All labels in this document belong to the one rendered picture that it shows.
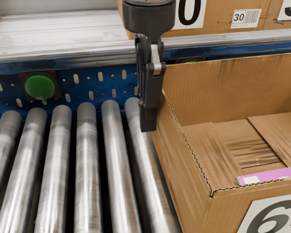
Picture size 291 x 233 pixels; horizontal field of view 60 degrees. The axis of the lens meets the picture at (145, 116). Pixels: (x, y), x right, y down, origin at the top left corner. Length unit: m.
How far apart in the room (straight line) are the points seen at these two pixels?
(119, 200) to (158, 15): 0.31
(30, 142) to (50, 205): 0.18
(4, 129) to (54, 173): 0.21
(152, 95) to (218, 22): 0.42
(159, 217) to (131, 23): 0.31
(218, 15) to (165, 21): 0.41
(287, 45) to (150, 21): 0.55
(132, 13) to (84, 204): 0.32
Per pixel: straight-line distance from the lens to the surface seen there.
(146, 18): 0.35
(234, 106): 0.63
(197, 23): 0.74
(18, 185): 0.55
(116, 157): 0.54
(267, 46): 0.80
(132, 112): 0.66
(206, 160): 0.53
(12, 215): 0.51
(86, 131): 0.61
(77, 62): 0.66
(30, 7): 1.03
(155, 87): 0.38
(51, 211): 0.49
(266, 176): 0.53
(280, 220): 0.40
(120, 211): 0.47
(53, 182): 0.53
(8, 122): 0.71
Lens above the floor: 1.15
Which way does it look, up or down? 38 degrees down
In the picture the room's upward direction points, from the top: straight up
